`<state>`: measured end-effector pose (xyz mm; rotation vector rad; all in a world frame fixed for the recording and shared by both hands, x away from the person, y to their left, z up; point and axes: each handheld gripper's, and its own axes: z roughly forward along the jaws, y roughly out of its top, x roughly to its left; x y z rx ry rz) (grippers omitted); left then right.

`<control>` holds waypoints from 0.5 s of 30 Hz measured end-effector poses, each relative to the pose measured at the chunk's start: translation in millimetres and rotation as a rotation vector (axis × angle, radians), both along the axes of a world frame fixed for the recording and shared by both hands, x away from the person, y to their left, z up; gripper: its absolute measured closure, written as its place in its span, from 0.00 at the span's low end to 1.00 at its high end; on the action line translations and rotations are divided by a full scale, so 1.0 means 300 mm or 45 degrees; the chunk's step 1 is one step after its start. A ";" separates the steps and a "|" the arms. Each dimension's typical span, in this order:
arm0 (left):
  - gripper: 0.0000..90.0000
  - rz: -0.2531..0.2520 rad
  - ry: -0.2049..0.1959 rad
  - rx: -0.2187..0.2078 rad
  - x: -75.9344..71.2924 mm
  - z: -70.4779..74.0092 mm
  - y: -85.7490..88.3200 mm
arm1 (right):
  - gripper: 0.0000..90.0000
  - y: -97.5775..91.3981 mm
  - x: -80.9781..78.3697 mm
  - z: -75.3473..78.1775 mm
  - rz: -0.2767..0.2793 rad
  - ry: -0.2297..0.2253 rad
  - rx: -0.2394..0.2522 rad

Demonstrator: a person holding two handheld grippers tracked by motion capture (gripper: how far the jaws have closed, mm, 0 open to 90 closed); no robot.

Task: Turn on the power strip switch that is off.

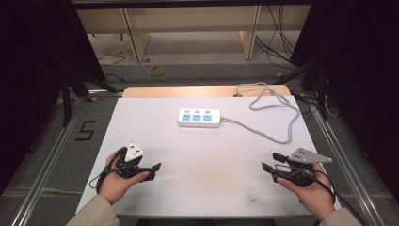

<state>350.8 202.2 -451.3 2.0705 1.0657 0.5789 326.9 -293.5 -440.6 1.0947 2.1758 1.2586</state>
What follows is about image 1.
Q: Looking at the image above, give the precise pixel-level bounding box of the grey power strip cable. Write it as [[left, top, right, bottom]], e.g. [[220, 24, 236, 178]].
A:
[[219, 81, 301, 146]]

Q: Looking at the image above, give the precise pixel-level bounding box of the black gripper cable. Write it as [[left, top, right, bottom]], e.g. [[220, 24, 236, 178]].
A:
[[88, 146, 128, 193], [309, 169, 368, 226]]

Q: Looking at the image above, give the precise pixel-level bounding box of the person's right hand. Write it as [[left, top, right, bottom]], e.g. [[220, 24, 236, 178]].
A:
[[276, 162, 336, 222]]

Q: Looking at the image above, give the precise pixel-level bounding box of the black curtain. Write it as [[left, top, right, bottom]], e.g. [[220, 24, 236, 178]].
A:
[[290, 0, 399, 202], [0, 0, 106, 196]]

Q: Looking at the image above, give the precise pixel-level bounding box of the black metal stand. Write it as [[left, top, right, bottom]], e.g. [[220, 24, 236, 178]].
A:
[[275, 55, 329, 121], [60, 67, 121, 128]]

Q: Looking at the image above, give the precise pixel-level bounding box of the aluminium floor rail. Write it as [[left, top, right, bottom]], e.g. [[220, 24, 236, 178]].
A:
[[310, 100, 388, 226], [8, 90, 125, 226]]

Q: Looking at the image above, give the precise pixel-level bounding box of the person's left hand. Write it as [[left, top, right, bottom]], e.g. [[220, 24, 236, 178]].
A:
[[97, 150, 151, 206]]

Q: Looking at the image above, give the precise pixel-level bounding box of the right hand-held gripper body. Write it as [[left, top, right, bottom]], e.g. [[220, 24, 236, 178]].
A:
[[279, 147, 334, 188]]

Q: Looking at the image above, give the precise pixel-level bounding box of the white power strip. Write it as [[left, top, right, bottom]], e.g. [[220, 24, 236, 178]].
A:
[[177, 107, 222, 129]]

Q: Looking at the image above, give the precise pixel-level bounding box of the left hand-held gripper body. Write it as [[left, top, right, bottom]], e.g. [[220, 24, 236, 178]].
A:
[[115, 141, 146, 180]]

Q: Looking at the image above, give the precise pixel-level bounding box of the bundle of black cables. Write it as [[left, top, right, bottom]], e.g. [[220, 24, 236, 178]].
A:
[[254, 5, 297, 69]]

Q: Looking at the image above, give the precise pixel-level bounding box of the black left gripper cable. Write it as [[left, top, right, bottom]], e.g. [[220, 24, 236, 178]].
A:
[[88, 146, 128, 193]]

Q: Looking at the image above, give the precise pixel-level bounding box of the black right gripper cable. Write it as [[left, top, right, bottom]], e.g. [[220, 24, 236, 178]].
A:
[[309, 169, 368, 226]]

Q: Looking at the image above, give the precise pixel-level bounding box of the thin black floor cable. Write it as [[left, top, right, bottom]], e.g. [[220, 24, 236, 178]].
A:
[[96, 51, 126, 83]]

